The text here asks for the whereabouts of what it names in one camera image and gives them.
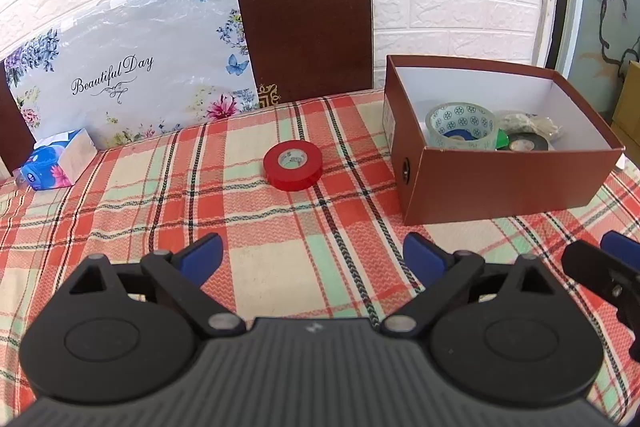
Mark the green packet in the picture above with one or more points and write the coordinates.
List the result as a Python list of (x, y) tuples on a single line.
[(503, 140)]

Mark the blue pink tissue pack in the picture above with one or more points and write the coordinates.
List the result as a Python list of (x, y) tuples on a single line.
[(59, 160)]

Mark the black electrical tape roll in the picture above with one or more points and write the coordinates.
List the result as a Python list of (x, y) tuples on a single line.
[(527, 142)]

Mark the brown cardboard carton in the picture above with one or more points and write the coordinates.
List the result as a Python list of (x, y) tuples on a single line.
[(625, 123)]

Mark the red electrical tape roll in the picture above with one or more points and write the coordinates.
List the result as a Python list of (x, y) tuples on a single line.
[(293, 165)]

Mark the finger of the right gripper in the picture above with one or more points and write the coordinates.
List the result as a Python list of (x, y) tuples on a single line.
[(621, 247), (601, 273)]

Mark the clear packing tape roll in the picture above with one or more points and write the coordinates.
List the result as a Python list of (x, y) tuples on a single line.
[(458, 115)]

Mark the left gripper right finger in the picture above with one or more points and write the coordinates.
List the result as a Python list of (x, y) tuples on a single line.
[(446, 279)]

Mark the small clear plastic packet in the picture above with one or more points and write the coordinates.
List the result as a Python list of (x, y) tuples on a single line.
[(517, 122)]

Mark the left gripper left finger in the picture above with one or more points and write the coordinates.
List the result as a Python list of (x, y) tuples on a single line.
[(178, 280)]

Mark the blue electrical tape roll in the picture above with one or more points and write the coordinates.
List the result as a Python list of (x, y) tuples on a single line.
[(459, 135)]

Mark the floral plastic bedding bag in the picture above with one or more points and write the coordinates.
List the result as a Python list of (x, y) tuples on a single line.
[(126, 70)]

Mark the white painted door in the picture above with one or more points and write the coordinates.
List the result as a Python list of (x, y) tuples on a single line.
[(595, 6)]

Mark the brown cardboard shoe box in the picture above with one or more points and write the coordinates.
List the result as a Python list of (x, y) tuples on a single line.
[(438, 186)]

